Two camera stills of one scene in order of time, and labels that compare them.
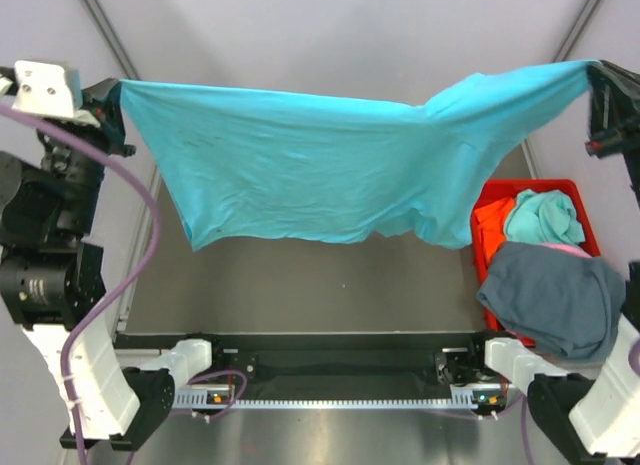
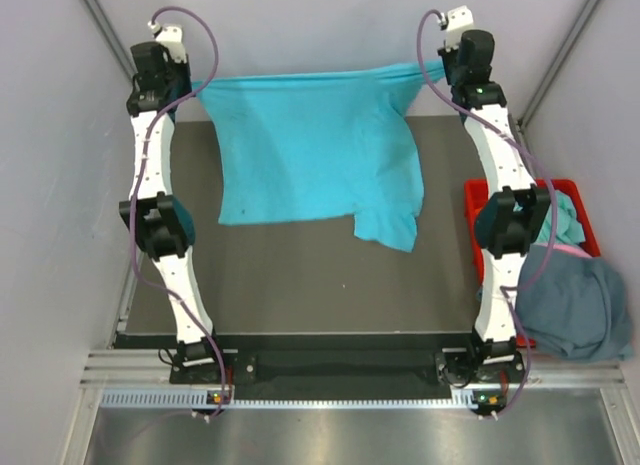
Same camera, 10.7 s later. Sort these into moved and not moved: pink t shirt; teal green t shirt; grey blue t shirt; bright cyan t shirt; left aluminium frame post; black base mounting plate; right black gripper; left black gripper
Moved: left black gripper; right black gripper; bright cyan t shirt
Not moved: grey blue t shirt; black base mounting plate; pink t shirt; teal green t shirt; left aluminium frame post
